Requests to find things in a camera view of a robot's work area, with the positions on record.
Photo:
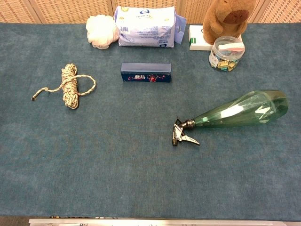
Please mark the white blue tissue pack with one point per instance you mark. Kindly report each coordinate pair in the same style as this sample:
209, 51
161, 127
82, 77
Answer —
145, 26

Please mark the white box green label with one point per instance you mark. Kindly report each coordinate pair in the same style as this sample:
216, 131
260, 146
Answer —
197, 35

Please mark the dark blue rectangular box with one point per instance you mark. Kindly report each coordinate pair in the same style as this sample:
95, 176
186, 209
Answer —
145, 67

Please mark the silver metal rail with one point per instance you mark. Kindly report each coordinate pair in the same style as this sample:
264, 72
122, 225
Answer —
141, 222

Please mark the green spray bottle black trigger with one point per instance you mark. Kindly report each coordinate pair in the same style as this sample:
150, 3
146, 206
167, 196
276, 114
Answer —
235, 113

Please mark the woven wicker folding screen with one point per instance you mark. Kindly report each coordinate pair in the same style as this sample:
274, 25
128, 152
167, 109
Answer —
70, 9

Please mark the teal table cloth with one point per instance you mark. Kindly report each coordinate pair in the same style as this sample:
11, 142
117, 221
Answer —
117, 153

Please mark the white mesh bath sponge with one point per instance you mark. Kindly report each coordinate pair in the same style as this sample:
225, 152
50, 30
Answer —
101, 31

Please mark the clear plastic jar with clips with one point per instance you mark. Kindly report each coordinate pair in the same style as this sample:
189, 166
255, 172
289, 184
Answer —
225, 56

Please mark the brown plush toy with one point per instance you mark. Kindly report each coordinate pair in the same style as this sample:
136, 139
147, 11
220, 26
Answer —
218, 21

